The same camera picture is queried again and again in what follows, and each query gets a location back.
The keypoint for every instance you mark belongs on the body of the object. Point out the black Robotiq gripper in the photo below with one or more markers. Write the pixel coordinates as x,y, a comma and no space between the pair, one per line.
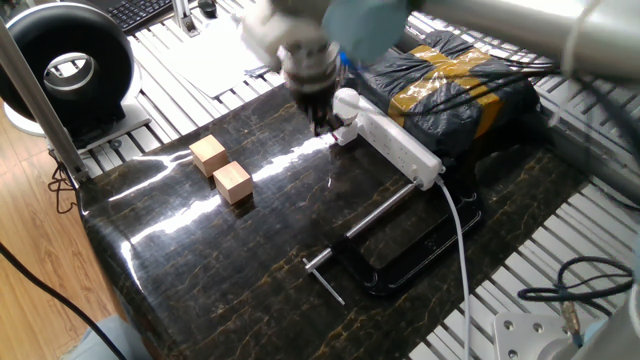
315,100

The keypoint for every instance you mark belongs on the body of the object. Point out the white plug-in bulb holder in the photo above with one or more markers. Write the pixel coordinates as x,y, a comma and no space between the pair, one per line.
346,135

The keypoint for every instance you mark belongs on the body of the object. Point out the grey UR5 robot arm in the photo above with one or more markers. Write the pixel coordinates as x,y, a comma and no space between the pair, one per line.
500,25

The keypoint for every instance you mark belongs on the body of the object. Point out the white power strip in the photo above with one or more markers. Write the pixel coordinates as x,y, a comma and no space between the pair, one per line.
400,145

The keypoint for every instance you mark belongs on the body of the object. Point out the light wooden cube block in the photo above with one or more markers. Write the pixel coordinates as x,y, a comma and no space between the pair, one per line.
232,182
209,155

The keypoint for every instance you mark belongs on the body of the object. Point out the black wrapped package yellow tape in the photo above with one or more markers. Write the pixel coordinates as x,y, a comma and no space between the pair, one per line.
450,115

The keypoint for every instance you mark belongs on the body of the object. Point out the white paper sheet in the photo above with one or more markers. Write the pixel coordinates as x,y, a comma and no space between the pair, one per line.
210,60

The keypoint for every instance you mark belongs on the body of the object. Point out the black computer mouse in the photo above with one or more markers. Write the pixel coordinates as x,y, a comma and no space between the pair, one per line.
207,7

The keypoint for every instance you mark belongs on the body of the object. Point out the black C-clamp steel screw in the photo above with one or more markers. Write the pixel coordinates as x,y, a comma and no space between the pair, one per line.
390,280

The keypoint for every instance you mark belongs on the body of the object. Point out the black keyboard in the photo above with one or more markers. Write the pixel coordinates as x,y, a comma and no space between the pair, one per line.
140,10

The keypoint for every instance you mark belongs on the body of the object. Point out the silver robot mounting plate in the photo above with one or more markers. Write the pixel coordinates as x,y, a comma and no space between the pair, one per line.
520,335

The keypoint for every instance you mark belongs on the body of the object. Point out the light blue seat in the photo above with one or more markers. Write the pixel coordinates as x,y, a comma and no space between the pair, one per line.
115,340

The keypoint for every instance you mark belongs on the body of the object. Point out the silver stand post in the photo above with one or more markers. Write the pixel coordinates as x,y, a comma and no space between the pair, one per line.
185,17

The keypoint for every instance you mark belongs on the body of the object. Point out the aluminium frame post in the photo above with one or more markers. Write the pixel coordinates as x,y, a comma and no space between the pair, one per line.
35,100

